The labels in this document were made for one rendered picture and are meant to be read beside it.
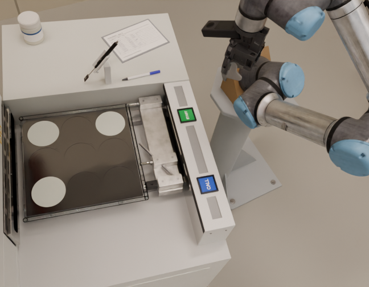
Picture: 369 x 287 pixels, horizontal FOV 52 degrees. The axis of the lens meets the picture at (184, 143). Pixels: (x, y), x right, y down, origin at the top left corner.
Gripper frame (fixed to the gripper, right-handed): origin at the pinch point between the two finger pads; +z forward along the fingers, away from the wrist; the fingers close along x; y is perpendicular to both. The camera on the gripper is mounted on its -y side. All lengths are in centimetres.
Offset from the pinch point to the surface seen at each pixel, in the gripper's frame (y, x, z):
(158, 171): -6.6, -24.6, 28.9
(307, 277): 74, 4, 118
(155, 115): -19.0, -5.9, 29.0
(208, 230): 16.8, -37.1, 20.9
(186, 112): -8.0, -4.4, 20.7
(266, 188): 35, 39, 116
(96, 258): -9, -57, 35
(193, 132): -2.2, -9.8, 21.5
